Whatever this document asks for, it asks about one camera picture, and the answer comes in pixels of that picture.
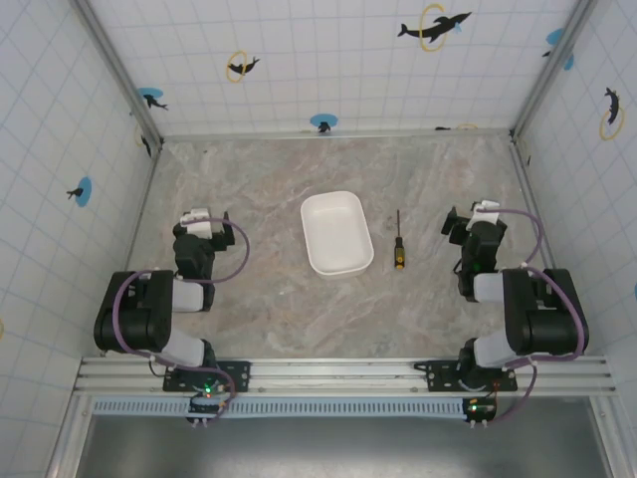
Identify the yellow black handle screwdriver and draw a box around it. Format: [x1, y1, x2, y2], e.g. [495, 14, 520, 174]
[393, 208, 406, 272]

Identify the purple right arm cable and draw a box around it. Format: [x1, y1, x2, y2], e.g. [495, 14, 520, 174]
[487, 265, 587, 423]

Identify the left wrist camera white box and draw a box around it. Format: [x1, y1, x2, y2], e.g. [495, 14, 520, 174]
[179, 206, 224, 239]

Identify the aluminium frame back bar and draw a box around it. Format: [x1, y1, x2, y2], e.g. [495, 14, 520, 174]
[161, 126, 517, 141]

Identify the purple right wrist camera cable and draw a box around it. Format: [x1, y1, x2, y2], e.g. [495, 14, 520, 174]
[475, 206, 543, 268]

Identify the small dolphin yellow ring sticker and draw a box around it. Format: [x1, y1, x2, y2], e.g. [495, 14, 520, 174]
[226, 48, 262, 84]

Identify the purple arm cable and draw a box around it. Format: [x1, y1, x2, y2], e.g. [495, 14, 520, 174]
[109, 268, 239, 399]
[487, 265, 587, 423]

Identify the aluminium frame corner post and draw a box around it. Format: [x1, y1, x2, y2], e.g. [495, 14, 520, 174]
[510, 0, 601, 140]
[74, 0, 165, 150]

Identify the blue patch corner sticker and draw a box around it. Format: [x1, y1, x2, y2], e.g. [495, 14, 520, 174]
[540, 27, 576, 71]

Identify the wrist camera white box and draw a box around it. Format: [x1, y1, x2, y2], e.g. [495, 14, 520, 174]
[470, 199, 501, 225]
[179, 206, 224, 239]

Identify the diver blue oval sticker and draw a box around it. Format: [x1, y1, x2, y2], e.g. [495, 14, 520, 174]
[66, 176, 95, 207]

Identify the large dolphin whale ring sticker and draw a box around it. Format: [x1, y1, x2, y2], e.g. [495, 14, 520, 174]
[396, 3, 474, 54]

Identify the orca yellow ring sticker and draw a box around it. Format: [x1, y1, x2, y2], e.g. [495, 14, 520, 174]
[598, 86, 626, 142]

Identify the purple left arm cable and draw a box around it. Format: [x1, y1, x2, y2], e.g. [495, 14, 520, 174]
[109, 268, 239, 399]

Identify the dolphin blue circle sticker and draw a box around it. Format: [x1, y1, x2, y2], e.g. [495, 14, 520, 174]
[309, 113, 338, 134]

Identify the white plastic bin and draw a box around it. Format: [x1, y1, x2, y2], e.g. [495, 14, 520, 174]
[300, 190, 375, 281]

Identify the dolphin blue oval sticker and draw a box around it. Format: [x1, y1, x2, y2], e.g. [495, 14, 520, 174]
[135, 87, 170, 112]

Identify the slotted grey cable duct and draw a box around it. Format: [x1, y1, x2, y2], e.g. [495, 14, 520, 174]
[91, 396, 470, 418]

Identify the dark fish yellow ring sticker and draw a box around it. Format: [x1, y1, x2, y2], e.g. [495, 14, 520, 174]
[133, 123, 153, 159]

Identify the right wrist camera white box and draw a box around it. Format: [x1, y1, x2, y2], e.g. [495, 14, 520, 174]
[470, 199, 501, 225]

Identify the purple wrist camera cable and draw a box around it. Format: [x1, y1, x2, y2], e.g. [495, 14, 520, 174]
[196, 217, 250, 285]
[475, 206, 543, 268]

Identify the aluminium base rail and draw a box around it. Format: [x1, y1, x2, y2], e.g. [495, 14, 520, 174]
[73, 355, 619, 398]

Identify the purple left wrist camera cable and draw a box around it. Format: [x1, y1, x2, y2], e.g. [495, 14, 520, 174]
[196, 217, 250, 285]

